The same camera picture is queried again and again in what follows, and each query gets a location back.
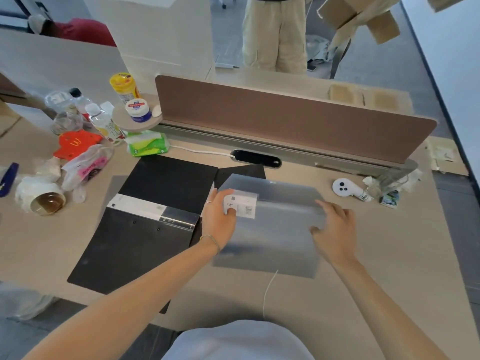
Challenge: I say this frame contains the grey metal chair leg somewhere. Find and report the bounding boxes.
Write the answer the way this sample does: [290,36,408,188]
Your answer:
[329,37,352,80]

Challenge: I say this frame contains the brown cardboard box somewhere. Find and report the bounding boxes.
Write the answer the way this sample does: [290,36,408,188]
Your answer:
[316,0,403,50]

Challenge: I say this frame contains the white jar blue label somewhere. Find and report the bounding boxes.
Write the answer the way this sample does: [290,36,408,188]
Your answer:
[125,98,153,123]

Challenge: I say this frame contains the green tissue pack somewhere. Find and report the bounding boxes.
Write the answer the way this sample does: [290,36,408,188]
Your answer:
[124,130,171,158]

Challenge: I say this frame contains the black oval cable grommet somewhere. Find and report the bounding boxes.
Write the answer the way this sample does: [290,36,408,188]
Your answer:
[230,149,282,169]

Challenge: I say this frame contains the yellow lid bottle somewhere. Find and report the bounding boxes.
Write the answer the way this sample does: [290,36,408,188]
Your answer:
[109,72,140,106]

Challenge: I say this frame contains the clear glass bowl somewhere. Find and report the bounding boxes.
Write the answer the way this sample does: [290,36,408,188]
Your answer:
[50,112,84,136]

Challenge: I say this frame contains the clear plastic bag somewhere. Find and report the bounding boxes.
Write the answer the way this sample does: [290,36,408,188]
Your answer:
[0,282,58,321]

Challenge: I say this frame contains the stack of clear plastic sleeves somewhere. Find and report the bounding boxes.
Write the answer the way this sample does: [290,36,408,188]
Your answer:
[212,174,327,279]

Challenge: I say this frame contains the round beige shelf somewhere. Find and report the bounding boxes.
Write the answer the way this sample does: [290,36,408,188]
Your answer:
[111,102,164,132]

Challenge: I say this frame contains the clear bag pink print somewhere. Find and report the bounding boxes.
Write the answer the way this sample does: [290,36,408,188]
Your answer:
[61,144,115,192]

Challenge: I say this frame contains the flat cardboard pieces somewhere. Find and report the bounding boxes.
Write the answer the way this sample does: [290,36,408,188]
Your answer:
[328,82,414,114]

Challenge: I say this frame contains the person's right hand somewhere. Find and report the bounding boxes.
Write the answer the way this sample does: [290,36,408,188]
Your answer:
[310,200,357,268]

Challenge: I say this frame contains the black cap bottle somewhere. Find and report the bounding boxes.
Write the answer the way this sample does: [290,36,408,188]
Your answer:
[69,87,93,121]

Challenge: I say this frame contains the grey metal divider rail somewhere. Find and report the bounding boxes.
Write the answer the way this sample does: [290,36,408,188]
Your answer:
[154,123,419,177]

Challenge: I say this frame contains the clear water bottle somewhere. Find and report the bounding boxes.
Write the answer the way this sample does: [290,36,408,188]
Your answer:
[85,102,124,144]

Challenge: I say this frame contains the red paper food box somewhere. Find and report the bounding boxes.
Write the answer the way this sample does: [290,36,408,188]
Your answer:
[53,130,103,162]

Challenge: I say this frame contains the white binder spine label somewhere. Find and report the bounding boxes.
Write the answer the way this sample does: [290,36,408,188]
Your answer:
[107,193,200,230]

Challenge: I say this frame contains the white desk partition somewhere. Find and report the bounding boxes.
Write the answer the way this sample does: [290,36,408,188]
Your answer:
[0,27,129,111]

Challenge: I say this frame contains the person's white shirt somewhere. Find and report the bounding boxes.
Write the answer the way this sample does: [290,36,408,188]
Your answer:
[161,320,316,360]

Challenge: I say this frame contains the brown desk divider panel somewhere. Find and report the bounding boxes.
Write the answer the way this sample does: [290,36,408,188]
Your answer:
[155,74,438,165]

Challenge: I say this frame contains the dark blue object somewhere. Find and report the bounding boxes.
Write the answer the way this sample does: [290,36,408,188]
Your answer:
[0,162,20,198]

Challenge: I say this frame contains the white paper cup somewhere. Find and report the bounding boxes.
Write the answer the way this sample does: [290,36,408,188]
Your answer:
[14,175,67,217]

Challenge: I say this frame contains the thin gold bracelet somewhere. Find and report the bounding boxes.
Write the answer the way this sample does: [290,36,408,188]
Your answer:
[199,234,221,256]

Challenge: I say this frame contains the black folder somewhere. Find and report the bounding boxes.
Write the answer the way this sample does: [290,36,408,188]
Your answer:
[214,163,267,190]

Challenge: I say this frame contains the person's right forearm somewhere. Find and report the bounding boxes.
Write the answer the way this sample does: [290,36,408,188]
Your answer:
[330,258,451,360]

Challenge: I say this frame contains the open black ring binder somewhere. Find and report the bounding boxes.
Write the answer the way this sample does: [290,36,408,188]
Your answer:
[67,154,219,315]

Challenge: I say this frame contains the white barcode label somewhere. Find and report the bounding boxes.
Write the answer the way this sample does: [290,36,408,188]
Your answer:
[224,189,260,220]

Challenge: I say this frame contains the clear plastic cup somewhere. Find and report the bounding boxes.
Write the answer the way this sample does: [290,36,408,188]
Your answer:
[44,90,78,114]

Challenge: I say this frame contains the white cable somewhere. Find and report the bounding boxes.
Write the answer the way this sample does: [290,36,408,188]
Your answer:
[169,144,235,159]

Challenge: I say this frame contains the red garment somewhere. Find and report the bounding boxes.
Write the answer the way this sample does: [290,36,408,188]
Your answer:
[28,15,117,48]

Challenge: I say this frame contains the person's left forearm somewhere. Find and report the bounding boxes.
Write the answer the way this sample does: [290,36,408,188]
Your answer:
[22,238,220,360]

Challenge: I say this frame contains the white thread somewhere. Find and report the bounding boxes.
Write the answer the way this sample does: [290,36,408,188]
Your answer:
[262,269,279,319]

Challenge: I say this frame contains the person's left hand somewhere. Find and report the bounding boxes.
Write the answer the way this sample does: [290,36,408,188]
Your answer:
[202,189,237,252]

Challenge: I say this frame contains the white handheld controller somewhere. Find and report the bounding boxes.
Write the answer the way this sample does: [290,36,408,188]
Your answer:
[332,178,372,202]

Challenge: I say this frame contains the small printed carton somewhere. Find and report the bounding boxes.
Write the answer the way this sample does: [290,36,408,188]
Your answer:
[379,190,401,210]

